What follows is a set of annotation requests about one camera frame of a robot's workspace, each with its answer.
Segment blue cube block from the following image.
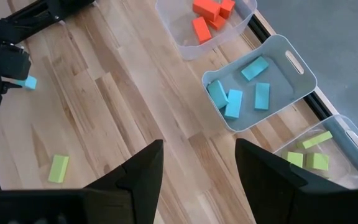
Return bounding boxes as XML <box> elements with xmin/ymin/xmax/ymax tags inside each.
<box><xmin>13</xmin><ymin>75</ymin><xmax>39</xmax><ymax>91</ymax></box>

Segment green rectangular block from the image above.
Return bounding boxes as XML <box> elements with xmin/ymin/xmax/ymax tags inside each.
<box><xmin>47</xmin><ymin>154</ymin><xmax>70</xmax><ymax>184</ymax></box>
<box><xmin>281</xmin><ymin>151</ymin><xmax>305</xmax><ymax>169</ymax></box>
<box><xmin>296</xmin><ymin>130</ymin><xmax>334</xmax><ymax>151</ymax></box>

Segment orange rectangular block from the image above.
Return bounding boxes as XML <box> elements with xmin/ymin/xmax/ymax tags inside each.
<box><xmin>191</xmin><ymin>16</ymin><xmax>213</xmax><ymax>45</ymax></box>
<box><xmin>219</xmin><ymin>0</ymin><xmax>237</xmax><ymax>20</ymax></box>
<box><xmin>208</xmin><ymin>14</ymin><xmax>227</xmax><ymax>32</ymax></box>
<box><xmin>192</xmin><ymin>0</ymin><xmax>222</xmax><ymax>22</ymax></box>

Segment blue rectangular block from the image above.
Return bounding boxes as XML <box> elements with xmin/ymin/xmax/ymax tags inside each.
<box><xmin>206</xmin><ymin>79</ymin><xmax>230</xmax><ymax>110</ymax></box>
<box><xmin>223</xmin><ymin>88</ymin><xmax>244</xmax><ymax>120</ymax></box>
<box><xmin>240</xmin><ymin>55</ymin><xmax>270</xmax><ymax>83</ymax></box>
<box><xmin>254</xmin><ymin>82</ymin><xmax>271</xmax><ymax>111</ymax></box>

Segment frosted translucent storage bin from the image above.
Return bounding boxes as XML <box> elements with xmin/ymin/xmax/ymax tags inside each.
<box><xmin>154</xmin><ymin>0</ymin><xmax>259</xmax><ymax>61</ymax></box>

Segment white opaque storage bin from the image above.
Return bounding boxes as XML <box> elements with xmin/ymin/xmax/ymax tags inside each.
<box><xmin>201</xmin><ymin>34</ymin><xmax>318</xmax><ymax>133</ymax></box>

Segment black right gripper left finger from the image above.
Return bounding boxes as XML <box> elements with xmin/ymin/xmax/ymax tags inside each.
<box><xmin>0</xmin><ymin>139</ymin><xmax>165</xmax><ymax>224</ymax></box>

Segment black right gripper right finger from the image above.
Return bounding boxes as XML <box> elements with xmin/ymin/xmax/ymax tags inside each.
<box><xmin>234</xmin><ymin>138</ymin><xmax>358</xmax><ymax>224</ymax></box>

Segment green cube block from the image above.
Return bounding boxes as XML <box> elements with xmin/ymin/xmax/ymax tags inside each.
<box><xmin>305</xmin><ymin>152</ymin><xmax>331</xmax><ymax>172</ymax></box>

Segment clear storage bin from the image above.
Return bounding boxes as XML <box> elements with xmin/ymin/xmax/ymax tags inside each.
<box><xmin>271</xmin><ymin>114</ymin><xmax>358</xmax><ymax>191</ymax></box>

